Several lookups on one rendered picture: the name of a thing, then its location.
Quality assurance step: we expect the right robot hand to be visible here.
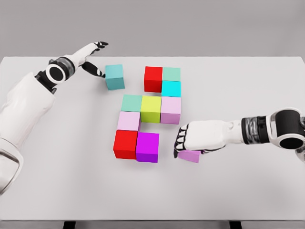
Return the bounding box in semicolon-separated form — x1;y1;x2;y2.
173;120;231;159

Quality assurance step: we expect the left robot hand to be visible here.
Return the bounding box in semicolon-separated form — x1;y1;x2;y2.
75;41;109;79

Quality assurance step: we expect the violet pink block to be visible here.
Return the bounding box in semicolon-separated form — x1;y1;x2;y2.
178;149;202;164

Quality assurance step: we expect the teal block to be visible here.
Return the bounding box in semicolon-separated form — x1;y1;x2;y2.
105;64;126;91

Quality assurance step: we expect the pale pink block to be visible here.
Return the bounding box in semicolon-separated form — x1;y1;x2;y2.
116;111;142;132
160;96;182;125

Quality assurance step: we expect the cyan block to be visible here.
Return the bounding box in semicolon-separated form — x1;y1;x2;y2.
161;81;182;98

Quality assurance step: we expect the magenta block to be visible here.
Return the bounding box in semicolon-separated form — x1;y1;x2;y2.
135;132;160;164

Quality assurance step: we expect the yellow-green block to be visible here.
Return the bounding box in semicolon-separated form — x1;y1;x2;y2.
140;95;163;124

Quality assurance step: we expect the mint green block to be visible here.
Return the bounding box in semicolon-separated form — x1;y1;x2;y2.
121;94;143;113
162;67;182;83

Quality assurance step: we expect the red block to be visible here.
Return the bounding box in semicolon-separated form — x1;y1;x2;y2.
112;129;139;160
143;66;163;93

